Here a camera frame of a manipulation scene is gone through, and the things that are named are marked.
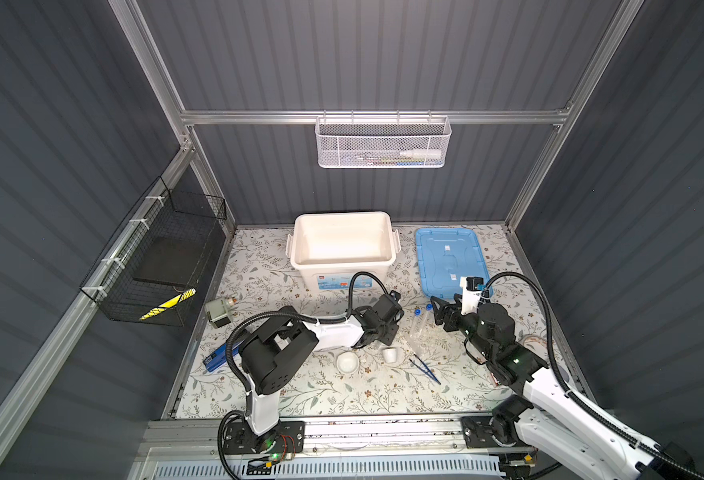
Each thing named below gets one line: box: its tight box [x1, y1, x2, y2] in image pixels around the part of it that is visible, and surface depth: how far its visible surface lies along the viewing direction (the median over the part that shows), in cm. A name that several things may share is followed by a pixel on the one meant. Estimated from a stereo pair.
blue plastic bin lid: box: [416, 228, 494, 299], surface depth 114 cm
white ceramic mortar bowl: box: [336, 351, 360, 374], surface depth 86 cm
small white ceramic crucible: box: [382, 347, 398, 364], surface depth 86 cm
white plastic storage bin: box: [285, 211, 401, 293], surface depth 104 cm
